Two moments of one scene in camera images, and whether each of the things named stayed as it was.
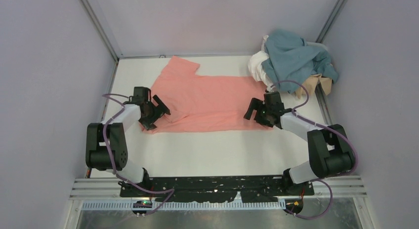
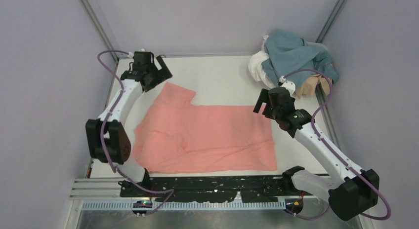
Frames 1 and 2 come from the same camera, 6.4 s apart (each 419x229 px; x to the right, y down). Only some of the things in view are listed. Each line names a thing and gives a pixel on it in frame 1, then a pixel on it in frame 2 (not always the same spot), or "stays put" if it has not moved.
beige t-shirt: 312,83 stays put
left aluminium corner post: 94,10 stays put
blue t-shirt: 291,59 stays put
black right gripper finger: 255,104 -> 264,97
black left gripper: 154,111 -> 157,75
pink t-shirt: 203,103 -> 175,136
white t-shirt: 255,67 stays put
